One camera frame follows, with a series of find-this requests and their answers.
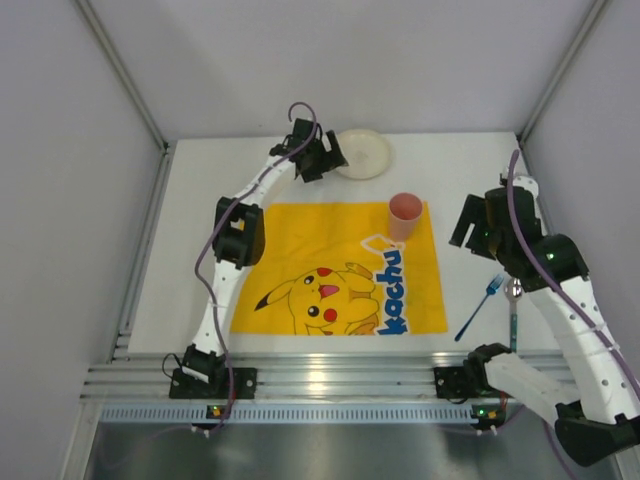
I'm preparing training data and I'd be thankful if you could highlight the cream round plate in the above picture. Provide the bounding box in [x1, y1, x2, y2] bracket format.
[337, 129, 392, 180]

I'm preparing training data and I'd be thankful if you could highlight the blue metallic fork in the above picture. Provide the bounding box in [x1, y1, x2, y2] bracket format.
[454, 274, 504, 342]

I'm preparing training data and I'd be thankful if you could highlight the silver spoon green handle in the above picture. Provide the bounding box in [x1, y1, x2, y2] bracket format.
[505, 277, 524, 352]

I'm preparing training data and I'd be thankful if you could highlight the pink plastic cup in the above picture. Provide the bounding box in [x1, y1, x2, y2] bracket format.
[388, 192, 423, 241]

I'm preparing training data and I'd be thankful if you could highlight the yellow pikachu placemat cloth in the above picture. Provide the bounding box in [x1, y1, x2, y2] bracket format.
[231, 202, 448, 337]

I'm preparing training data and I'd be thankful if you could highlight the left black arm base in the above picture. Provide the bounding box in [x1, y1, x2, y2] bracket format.
[169, 367, 258, 400]

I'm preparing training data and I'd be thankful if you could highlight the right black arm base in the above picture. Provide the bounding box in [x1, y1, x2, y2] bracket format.
[433, 366, 485, 403]

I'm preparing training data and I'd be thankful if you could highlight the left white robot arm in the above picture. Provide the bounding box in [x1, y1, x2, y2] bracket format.
[182, 118, 346, 385]

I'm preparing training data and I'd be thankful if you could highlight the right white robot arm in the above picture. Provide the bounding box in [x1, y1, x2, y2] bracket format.
[449, 180, 639, 467]

